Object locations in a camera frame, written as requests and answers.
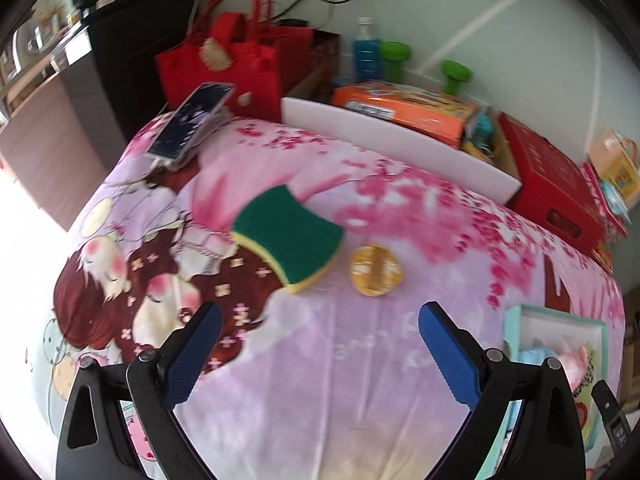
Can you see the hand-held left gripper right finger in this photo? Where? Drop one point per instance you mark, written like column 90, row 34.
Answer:
column 447, row 355

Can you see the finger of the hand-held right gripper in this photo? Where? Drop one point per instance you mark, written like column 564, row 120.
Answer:
column 610, row 410

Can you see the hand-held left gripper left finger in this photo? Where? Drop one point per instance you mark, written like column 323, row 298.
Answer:
column 197, row 350

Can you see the black white leopard scrunchie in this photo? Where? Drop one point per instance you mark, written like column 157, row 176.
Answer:
column 591, row 365

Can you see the pink white striped towel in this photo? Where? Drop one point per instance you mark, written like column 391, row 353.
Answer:
column 575, row 360

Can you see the teal rimmed white tray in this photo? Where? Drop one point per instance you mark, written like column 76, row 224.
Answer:
column 550, row 322

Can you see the green yellow sponge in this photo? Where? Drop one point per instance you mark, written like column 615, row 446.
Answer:
column 285, row 235

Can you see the small yellow round packet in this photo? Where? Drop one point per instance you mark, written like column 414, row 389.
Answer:
column 375, row 270

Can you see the pink printed blanket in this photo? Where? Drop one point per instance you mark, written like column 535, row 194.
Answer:
column 325, row 360

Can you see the red cardboard box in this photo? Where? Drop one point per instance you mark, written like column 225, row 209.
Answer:
column 545, row 170

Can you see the smartphone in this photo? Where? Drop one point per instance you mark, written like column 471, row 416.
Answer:
column 190, row 120

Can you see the teal container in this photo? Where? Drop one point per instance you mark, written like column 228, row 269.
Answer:
column 482, row 127

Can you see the yellow gift box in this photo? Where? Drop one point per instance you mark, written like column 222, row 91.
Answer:
column 612, row 160

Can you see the orange cardboard box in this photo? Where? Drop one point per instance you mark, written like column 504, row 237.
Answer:
column 400, row 105

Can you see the wooden counter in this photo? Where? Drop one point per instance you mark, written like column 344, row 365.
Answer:
column 50, row 135

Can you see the red felt bag with flower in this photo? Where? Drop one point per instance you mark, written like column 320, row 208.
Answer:
column 190, row 75

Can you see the green dumbbell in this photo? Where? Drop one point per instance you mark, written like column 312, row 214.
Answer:
column 456, row 74
column 395, row 55

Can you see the black cabinet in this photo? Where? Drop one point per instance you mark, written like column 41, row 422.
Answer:
column 130, row 60

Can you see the plain red bag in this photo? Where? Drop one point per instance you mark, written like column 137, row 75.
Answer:
column 295, row 60

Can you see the blue water bottle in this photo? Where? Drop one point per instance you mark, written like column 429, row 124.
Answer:
column 367, row 57

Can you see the steel kettle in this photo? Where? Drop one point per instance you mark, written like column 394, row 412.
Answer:
column 40, row 40

